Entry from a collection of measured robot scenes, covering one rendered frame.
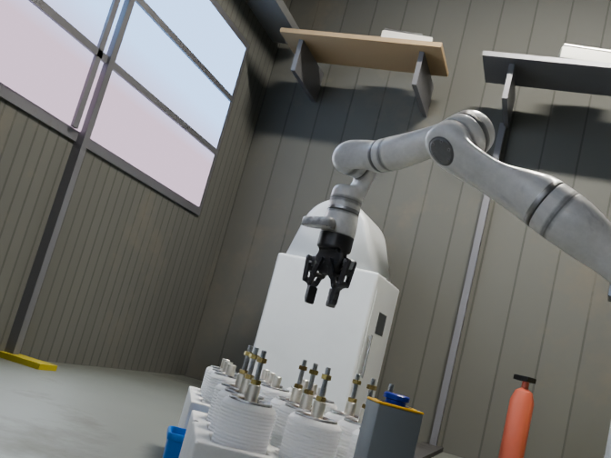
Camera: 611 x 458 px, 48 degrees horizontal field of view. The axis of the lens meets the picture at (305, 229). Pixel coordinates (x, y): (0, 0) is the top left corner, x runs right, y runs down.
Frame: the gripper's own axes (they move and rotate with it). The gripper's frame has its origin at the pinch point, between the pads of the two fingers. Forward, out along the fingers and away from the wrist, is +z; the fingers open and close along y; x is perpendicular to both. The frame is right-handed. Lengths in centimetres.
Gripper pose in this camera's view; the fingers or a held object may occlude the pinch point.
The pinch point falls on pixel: (320, 299)
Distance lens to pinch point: 146.9
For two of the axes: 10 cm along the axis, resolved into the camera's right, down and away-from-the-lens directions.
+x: -7.3, -3.0, -6.2
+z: -2.5, 9.5, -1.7
